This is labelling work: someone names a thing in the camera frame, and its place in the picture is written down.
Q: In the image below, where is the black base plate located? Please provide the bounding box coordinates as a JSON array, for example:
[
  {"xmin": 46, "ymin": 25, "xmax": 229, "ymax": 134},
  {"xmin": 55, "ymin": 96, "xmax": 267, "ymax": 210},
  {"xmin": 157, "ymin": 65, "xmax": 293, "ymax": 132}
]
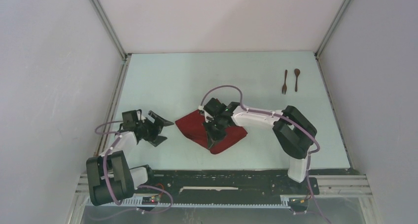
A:
[{"xmin": 152, "ymin": 169, "xmax": 319, "ymax": 206}]

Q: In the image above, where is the aluminium frame rail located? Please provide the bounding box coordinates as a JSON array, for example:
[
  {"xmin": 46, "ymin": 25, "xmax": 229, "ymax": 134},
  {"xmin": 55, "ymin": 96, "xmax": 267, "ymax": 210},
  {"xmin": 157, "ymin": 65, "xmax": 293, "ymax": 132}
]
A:
[{"xmin": 312, "ymin": 175, "xmax": 372, "ymax": 198}]

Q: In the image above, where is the white cable duct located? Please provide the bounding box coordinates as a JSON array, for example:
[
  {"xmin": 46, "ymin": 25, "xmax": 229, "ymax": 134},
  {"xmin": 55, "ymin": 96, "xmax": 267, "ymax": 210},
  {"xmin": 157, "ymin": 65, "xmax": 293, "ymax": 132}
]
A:
[{"xmin": 85, "ymin": 197, "xmax": 291, "ymax": 209}]

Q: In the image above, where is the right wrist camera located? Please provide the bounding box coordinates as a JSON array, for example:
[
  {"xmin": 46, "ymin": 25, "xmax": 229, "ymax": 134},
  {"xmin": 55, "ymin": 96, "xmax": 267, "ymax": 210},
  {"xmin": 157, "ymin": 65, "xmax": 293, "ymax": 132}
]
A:
[{"xmin": 198, "ymin": 98, "xmax": 227, "ymax": 118}]

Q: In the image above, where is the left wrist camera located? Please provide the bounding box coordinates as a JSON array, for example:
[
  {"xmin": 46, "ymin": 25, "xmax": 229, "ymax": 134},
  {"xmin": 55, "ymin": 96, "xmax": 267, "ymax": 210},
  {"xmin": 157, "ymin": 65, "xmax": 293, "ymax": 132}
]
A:
[{"xmin": 121, "ymin": 109, "xmax": 142, "ymax": 131}]

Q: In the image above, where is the brown wooden spoon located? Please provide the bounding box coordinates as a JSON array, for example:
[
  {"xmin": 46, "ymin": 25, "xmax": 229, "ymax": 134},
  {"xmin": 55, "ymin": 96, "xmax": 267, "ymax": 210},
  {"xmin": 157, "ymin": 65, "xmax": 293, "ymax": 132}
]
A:
[{"xmin": 294, "ymin": 69, "xmax": 301, "ymax": 92}]

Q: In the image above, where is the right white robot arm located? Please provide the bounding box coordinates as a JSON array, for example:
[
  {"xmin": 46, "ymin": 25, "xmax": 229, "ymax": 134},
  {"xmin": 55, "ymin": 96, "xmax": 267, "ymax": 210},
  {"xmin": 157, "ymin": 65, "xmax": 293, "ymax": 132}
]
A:
[{"xmin": 198, "ymin": 99, "xmax": 317, "ymax": 193}]

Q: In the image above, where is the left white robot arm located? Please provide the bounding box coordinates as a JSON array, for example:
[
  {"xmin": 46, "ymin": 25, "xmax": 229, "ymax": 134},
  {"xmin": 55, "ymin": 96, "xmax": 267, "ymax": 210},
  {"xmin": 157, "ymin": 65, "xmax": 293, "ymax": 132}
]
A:
[{"xmin": 86, "ymin": 109, "xmax": 174, "ymax": 206}]

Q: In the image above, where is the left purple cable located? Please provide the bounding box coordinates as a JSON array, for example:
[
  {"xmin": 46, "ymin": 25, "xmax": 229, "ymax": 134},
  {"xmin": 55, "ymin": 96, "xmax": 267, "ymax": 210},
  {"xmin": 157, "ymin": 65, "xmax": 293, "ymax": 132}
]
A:
[{"xmin": 95, "ymin": 120, "xmax": 174, "ymax": 215}]

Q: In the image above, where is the purple cable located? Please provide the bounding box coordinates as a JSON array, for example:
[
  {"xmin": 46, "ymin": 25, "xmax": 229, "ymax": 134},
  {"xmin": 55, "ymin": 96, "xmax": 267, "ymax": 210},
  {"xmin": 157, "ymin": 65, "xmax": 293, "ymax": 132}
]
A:
[
  {"xmin": 95, "ymin": 120, "xmax": 174, "ymax": 215},
  {"xmin": 200, "ymin": 84, "xmax": 332, "ymax": 224}
]

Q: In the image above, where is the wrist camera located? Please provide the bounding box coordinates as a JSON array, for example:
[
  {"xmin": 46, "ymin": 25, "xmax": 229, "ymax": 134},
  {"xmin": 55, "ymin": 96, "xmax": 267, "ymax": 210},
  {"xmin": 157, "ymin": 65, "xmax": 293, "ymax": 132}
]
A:
[
  {"xmin": 121, "ymin": 109, "xmax": 142, "ymax": 131},
  {"xmin": 198, "ymin": 98, "xmax": 227, "ymax": 118}
]

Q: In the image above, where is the brown wooden fork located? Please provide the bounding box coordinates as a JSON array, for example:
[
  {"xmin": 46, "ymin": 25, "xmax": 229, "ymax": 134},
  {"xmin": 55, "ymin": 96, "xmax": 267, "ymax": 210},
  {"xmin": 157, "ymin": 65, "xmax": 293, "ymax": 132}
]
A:
[{"xmin": 281, "ymin": 70, "xmax": 288, "ymax": 95}]

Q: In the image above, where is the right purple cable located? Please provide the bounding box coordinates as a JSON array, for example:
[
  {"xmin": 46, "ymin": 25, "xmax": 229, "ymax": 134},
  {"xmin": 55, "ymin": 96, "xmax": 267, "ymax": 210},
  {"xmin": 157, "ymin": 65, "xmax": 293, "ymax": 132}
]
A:
[{"xmin": 200, "ymin": 84, "xmax": 332, "ymax": 224}]

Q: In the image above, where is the red cloth napkin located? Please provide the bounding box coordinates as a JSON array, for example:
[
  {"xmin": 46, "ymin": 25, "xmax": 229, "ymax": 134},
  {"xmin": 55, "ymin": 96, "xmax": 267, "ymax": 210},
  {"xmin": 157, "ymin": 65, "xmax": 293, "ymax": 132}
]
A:
[{"xmin": 175, "ymin": 110, "xmax": 247, "ymax": 154}]

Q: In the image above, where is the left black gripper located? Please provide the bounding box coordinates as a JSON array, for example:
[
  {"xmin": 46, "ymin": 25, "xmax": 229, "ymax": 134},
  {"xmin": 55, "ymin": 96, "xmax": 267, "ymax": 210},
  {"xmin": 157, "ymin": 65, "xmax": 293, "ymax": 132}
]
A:
[{"xmin": 137, "ymin": 111, "xmax": 174, "ymax": 147}]

